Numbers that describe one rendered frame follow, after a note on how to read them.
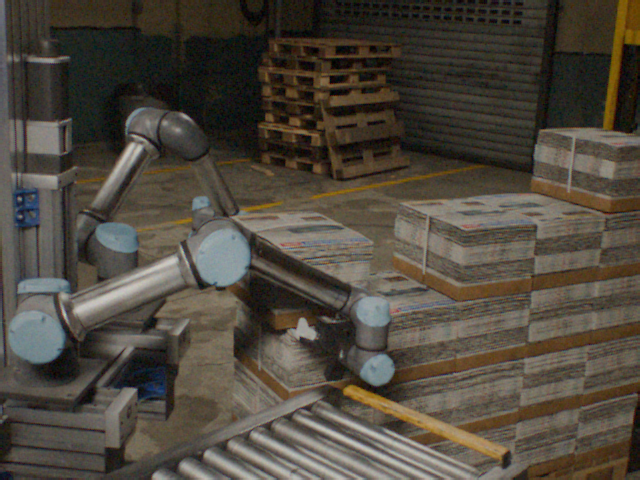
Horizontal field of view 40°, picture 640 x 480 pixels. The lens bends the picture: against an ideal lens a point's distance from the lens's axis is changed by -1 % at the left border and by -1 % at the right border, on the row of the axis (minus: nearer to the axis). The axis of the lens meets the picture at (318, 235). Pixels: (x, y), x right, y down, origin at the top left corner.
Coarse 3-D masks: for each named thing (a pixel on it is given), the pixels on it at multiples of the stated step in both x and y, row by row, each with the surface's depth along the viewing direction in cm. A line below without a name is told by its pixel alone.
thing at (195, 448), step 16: (288, 400) 204; (304, 400) 204; (336, 400) 210; (256, 416) 195; (272, 416) 196; (288, 416) 198; (208, 432) 187; (224, 432) 187; (240, 432) 188; (176, 448) 180; (192, 448) 180; (224, 448) 185; (144, 464) 173; (160, 464) 173; (176, 464) 175
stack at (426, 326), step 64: (256, 320) 259; (448, 320) 267; (512, 320) 282; (576, 320) 296; (256, 384) 264; (320, 384) 249; (448, 384) 273; (512, 384) 287; (576, 384) 303; (448, 448) 280; (512, 448) 295
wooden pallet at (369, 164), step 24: (336, 96) 865; (360, 96) 895; (384, 96) 928; (336, 120) 881; (360, 120) 908; (336, 144) 861; (384, 144) 941; (336, 168) 868; (360, 168) 884; (384, 168) 915
